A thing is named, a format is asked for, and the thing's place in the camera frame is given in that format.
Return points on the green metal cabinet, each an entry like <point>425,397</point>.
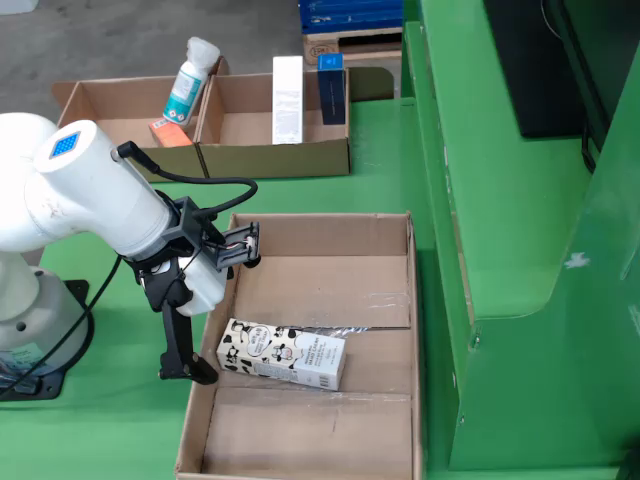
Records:
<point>500,200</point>

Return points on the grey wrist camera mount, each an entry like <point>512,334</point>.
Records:
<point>235,245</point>

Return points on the cardboard box with bottle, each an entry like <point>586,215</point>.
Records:
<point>120,107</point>

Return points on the large cardboard tray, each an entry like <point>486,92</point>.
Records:
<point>320,430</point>

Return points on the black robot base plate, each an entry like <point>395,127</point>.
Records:
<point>45,389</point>

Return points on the tall white box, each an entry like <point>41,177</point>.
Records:
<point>287,100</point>

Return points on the white plastic object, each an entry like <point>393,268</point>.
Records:
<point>15,5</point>

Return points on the wooden pallet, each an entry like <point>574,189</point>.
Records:
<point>350,45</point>

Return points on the black monitor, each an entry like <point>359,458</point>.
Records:
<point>530,75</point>

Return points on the cardboard box with tall boxes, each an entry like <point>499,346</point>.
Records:
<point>240,130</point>

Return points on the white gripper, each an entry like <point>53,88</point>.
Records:
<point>207,287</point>

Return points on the cow print hand cream box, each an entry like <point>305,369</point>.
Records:
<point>280,355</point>

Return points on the dark blue box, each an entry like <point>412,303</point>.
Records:
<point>332,95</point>

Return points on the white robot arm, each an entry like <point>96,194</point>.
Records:
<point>75,200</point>

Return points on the white bottle teal label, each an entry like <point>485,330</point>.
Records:
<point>185,95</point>

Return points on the small orange box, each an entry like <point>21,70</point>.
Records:
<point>170,134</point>

